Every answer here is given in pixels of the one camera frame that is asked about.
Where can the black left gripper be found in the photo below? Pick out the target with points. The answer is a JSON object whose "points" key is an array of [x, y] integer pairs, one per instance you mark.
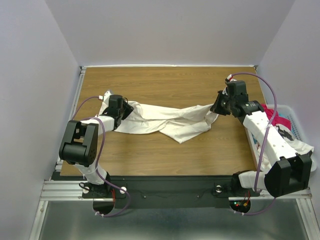
{"points": [[128, 109]]}

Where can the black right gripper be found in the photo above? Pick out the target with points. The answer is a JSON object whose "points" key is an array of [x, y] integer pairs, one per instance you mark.
{"points": [[216, 107]]}

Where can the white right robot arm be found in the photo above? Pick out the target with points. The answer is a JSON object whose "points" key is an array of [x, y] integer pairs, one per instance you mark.
{"points": [[288, 170]]}

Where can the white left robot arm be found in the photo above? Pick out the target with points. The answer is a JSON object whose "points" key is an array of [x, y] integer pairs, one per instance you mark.
{"points": [[80, 147]]}

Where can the red t shirt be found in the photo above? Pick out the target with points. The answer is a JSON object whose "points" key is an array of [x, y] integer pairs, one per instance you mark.
{"points": [[277, 118]]}

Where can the white plastic laundry basket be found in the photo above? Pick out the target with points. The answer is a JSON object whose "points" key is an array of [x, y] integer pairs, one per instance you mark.
{"points": [[296, 130]]}

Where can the white printed t shirt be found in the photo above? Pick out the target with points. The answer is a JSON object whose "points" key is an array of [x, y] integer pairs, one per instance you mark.
{"points": [[300, 146]]}

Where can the electronics board with leds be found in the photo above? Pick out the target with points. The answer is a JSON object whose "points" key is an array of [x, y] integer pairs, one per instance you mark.
{"points": [[240, 204]]}

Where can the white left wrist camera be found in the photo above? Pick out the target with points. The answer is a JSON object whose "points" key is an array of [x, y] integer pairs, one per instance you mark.
{"points": [[106, 96]]}

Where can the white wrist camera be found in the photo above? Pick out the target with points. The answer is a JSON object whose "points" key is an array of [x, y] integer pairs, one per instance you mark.
{"points": [[106, 96], [229, 78]]}

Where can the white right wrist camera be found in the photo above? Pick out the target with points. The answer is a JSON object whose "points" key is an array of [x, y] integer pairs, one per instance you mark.
{"points": [[229, 78]]}

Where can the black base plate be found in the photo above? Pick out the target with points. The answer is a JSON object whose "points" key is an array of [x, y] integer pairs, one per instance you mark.
{"points": [[150, 192]]}

